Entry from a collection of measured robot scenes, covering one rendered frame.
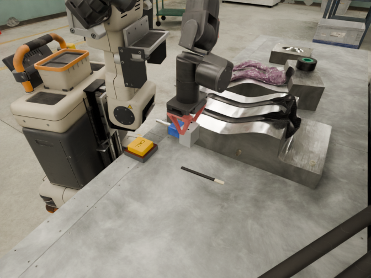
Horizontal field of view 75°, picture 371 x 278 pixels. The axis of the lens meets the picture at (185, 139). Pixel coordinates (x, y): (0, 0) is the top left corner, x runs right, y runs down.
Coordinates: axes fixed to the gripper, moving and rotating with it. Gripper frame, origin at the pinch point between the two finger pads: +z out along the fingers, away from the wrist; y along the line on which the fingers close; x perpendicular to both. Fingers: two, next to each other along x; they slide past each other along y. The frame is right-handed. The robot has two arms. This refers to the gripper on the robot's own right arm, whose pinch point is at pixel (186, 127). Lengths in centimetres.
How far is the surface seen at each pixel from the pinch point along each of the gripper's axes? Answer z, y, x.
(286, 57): 10, 96, -7
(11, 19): 91, 219, 530
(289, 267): 9.0, -17.6, -34.3
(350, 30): 54, 374, -42
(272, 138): 1.6, 10.2, -21.3
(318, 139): 7.9, 26.2, -33.0
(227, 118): 6.8, 19.4, -4.6
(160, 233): 14.7, -22.7, -6.8
